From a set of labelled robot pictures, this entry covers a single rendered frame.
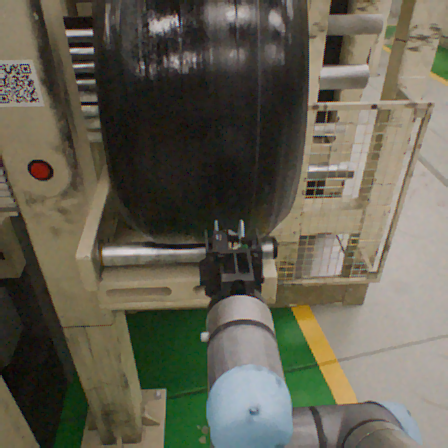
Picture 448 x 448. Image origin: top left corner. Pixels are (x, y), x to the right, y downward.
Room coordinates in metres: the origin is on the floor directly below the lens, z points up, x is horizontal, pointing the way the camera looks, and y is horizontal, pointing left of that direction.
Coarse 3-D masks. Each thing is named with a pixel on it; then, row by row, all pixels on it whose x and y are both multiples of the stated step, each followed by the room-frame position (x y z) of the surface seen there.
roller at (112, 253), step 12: (264, 240) 0.66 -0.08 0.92; (276, 240) 0.66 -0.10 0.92; (108, 252) 0.63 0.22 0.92; (120, 252) 0.63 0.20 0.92; (132, 252) 0.63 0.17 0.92; (144, 252) 0.63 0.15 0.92; (156, 252) 0.63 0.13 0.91; (168, 252) 0.63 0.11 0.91; (180, 252) 0.63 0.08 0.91; (192, 252) 0.63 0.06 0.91; (204, 252) 0.63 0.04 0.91; (264, 252) 0.64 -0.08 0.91; (276, 252) 0.64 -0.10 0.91; (108, 264) 0.62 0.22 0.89; (120, 264) 0.62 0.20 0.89; (132, 264) 0.62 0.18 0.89; (144, 264) 0.63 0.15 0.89
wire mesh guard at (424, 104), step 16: (320, 144) 1.14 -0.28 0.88; (336, 144) 1.14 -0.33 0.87; (352, 144) 1.14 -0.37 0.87; (416, 144) 1.15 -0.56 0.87; (384, 160) 1.15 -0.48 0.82; (400, 160) 1.15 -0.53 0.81; (416, 160) 1.15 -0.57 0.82; (336, 176) 1.14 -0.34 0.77; (384, 176) 1.15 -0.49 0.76; (400, 176) 1.16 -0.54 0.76; (352, 192) 1.14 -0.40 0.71; (400, 192) 1.16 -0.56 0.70; (400, 208) 1.15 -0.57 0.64; (352, 224) 1.15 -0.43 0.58; (368, 224) 1.15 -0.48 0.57; (288, 240) 1.14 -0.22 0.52; (304, 256) 1.14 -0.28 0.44; (384, 256) 1.15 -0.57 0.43; (288, 272) 1.14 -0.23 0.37
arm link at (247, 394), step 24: (216, 336) 0.28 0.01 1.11; (240, 336) 0.27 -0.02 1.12; (264, 336) 0.28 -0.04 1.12; (216, 360) 0.25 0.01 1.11; (240, 360) 0.24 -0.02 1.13; (264, 360) 0.25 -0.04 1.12; (216, 384) 0.22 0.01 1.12; (240, 384) 0.22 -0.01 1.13; (264, 384) 0.22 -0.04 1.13; (216, 408) 0.20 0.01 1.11; (240, 408) 0.19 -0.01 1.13; (264, 408) 0.19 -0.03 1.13; (288, 408) 0.20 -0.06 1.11; (216, 432) 0.19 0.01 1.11; (240, 432) 0.18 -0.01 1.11; (264, 432) 0.18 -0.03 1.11; (288, 432) 0.19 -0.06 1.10
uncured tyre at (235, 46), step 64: (128, 0) 0.59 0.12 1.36; (192, 0) 0.59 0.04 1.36; (256, 0) 0.59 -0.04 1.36; (128, 64) 0.54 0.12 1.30; (192, 64) 0.54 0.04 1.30; (256, 64) 0.55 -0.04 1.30; (128, 128) 0.52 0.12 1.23; (192, 128) 0.52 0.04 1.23; (256, 128) 0.52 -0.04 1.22; (128, 192) 0.52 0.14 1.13; (192, 192) 0.51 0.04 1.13; (256, 192) 0.52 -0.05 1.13
